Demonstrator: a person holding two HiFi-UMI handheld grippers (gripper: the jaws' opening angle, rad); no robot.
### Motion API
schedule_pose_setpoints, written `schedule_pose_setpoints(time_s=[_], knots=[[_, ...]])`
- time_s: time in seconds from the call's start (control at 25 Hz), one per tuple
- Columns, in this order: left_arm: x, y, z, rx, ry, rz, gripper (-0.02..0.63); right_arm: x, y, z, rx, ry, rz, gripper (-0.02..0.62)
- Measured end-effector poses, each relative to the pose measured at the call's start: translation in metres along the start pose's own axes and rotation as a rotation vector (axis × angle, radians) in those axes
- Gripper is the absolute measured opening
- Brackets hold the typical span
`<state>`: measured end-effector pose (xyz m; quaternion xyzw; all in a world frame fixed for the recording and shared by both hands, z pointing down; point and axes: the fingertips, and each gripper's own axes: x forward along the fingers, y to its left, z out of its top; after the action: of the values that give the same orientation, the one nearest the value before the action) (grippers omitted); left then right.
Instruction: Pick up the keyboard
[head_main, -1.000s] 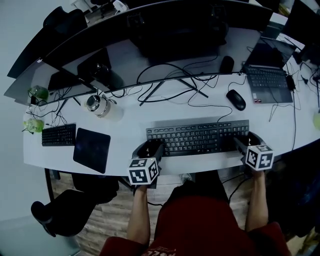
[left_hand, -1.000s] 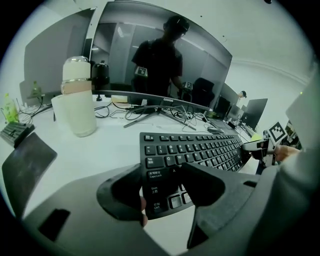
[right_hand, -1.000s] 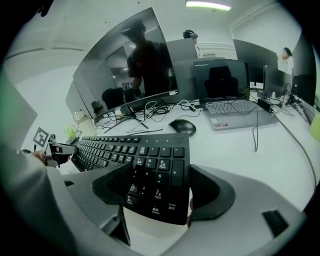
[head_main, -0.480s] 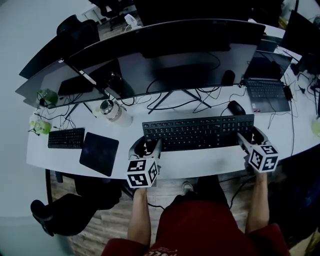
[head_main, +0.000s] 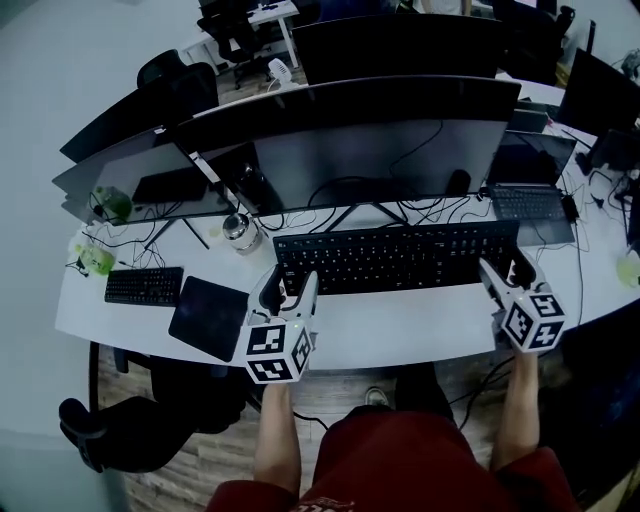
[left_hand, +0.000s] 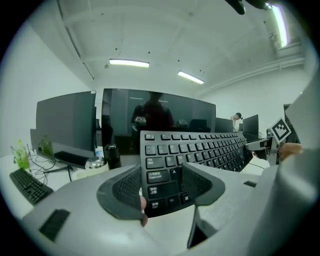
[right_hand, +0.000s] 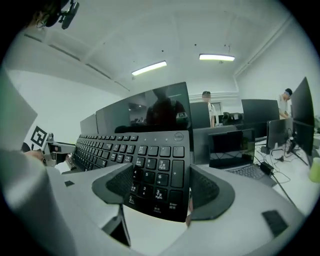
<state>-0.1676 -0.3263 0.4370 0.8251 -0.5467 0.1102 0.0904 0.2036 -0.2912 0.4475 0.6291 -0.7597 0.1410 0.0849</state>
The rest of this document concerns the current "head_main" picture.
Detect dark backpack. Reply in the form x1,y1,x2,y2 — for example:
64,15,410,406
539,319,640,501

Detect white desk fan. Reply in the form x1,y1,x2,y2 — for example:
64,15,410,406
266,57,294,94

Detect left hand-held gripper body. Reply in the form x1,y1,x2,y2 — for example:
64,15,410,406
244,309,318,386

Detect red shirt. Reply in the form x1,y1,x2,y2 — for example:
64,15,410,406
207,404,582,512

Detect black office chair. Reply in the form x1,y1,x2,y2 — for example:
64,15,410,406
58,343,252,474
136,48,220,119

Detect small black keyboard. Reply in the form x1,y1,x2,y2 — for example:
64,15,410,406
103,266,186,308

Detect person's right forearm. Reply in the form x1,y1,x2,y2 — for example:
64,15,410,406
489,351,542,472

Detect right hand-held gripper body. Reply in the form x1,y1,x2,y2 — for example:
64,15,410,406
492,282,569,355

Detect grey laptop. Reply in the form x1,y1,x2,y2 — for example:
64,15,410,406
486,130,579,247

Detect green drink bottle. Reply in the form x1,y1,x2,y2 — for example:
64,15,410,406
68,241,118,277

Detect large black keyboard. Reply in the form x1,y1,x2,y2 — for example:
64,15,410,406
273,219,522,297

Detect black laptop power cable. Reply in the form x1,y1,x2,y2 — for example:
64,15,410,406
569,215,587,329

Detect black metal pole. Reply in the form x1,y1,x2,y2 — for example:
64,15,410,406
88,341,102,412

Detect pale green mug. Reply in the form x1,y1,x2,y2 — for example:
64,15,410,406
615,249,640,288

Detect black trousers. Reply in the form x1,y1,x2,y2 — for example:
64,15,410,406
394,361,454,427

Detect wide black monitor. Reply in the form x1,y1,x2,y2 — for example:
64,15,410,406
174,74,523,234
290,13,509,87

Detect black mouse pad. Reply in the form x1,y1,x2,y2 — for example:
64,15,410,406
168,275,251,364

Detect person's left forearm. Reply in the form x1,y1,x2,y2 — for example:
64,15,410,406
254,382,304,495

